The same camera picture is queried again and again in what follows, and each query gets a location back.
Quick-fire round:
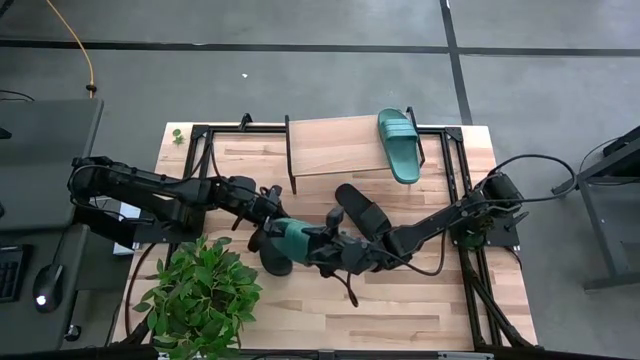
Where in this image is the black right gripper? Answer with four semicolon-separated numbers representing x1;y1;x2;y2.
305;205;384;279

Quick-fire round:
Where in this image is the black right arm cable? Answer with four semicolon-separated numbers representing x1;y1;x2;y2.
344;153;577;309

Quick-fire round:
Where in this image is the grey desk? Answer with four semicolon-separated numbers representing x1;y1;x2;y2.
0;98;134;354

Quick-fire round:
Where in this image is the black rubber slide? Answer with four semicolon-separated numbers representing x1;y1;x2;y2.
333;183;394;241
258;234;295;277

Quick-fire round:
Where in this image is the green leafy potted plant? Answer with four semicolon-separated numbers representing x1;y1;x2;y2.
132;234;264;360

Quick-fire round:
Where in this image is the dark floor cable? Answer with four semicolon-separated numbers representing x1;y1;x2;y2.
124;242;157;337

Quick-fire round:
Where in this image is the black keyboard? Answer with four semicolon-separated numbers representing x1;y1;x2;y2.
0;244;26;304

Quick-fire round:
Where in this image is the wooden shelf with black frame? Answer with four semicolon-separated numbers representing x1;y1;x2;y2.
283;105;427;196

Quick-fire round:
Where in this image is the black aluminium rig frame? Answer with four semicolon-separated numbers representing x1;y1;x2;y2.
112;112;539;360

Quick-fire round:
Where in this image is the black computer mouse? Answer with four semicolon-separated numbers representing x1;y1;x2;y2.
32;263;65;314

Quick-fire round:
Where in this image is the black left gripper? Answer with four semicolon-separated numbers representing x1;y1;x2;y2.
232;185;289;253

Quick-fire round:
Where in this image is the green rubber slide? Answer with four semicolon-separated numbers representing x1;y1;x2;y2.
377;107;422;185
269;217;326;266

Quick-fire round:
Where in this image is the yellow cable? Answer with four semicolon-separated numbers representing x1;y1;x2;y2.
44;0;97;99

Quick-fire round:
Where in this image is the black metal table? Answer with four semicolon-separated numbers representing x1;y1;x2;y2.
551;124;640;291

